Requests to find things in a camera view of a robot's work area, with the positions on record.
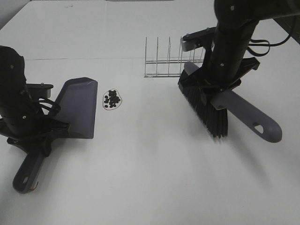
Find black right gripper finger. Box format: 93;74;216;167
198;87;207;105

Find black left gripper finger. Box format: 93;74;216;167
41;138;52;157

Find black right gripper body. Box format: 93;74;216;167
178;57;260;95

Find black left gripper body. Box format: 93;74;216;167
0;116;70;152

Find grey hand brush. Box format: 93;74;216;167
177;61;283;143

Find grey dustpan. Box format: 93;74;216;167
11;77;98;194

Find pile of coffee beans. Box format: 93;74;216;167
103;89;122;110

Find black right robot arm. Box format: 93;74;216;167
178;0;300;106

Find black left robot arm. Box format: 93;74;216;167
0;46;69;157

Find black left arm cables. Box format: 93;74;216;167
35;97;61;116

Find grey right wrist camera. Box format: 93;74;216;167
180;27;216;52

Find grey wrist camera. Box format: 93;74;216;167
180;27;216;52
26;83;53;99

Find metal wire rack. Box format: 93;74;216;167
143;37;205;78

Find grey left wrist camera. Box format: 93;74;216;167
26;83;53;99

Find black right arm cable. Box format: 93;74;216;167
246;9;297;58

